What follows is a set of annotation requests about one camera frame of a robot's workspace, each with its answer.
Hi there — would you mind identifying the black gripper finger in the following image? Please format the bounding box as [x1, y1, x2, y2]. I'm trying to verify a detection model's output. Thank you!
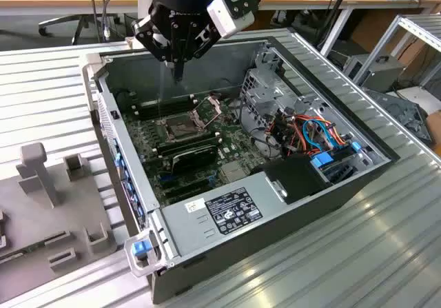
[132, 15, 179, 81]
[177, 25, 221, 83]

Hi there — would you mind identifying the CPU socket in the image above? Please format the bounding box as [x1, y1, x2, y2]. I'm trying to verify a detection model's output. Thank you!
[158, 113, 201, 143]

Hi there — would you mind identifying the black office chair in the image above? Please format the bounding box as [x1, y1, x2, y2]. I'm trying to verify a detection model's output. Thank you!
[37, 13, 120, 45]

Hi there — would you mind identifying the metal drive cage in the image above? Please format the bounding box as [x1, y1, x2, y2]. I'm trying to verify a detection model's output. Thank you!
[239, 67, 331, 133]

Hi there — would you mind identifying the green motherboard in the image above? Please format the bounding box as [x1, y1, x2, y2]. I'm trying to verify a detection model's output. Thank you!
[122, 94, 258, 208]

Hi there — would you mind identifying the black graphics card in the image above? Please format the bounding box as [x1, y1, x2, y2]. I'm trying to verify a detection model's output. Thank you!
[170, 145, 218, 177]

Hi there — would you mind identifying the silver chipset heatsink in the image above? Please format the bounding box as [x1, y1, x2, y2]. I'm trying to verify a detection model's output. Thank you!
[220, 161, 252, 185]

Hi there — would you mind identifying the black expansion slot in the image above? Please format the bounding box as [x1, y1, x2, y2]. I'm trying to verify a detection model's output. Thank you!
[164, 183, 215, 203]
[158, 174, 217, 190]

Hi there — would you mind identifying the blue disk carrier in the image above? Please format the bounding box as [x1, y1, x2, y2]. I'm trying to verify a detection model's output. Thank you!
[309, 145, 359, 185]

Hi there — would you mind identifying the black plastic cover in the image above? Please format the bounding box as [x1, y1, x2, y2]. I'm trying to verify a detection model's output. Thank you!
[249, 156, 334, 206]

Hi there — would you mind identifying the grey metal box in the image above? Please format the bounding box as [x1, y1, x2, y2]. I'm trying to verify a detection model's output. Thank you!
[342, 53, 406, 94]

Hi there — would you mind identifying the grey power supply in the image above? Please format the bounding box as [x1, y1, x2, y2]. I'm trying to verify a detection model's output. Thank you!
[160, 170, 289, 258]

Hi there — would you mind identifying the dark case side panel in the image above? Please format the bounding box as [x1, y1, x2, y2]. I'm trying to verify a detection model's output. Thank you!
[365, 87, 433, 147]

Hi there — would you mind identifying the blue case latch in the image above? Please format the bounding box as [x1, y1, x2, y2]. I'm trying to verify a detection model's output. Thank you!
[132, 240, 152, 258]

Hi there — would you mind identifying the grey parts rack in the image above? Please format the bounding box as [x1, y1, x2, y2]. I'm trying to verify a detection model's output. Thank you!
[0, 141, 119, 304]

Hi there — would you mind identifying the black PC case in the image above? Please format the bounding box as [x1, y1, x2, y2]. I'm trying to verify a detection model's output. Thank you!
[78, 35, 401, 305]

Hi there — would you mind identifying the brown cardboard box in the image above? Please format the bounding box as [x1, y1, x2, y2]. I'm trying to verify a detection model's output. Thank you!
[425, 110, 441, 150]

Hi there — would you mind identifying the green RAM stick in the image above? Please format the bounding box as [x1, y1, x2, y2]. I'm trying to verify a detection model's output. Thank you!
[0, 240, 48, 264]

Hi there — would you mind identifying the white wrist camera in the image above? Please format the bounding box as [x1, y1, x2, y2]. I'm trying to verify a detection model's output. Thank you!
[206, 0, 256, 40]

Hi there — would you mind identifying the orange wire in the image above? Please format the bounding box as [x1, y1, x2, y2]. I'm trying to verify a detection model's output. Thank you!
[291, 114, 345, 147]

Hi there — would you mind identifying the blue wire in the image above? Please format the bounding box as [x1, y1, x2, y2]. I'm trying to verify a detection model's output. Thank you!
[302, 117, 347, 154]

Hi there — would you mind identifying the aluminium profile frame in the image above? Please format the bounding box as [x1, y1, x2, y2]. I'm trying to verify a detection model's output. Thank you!
[353, 13, 441, 94]

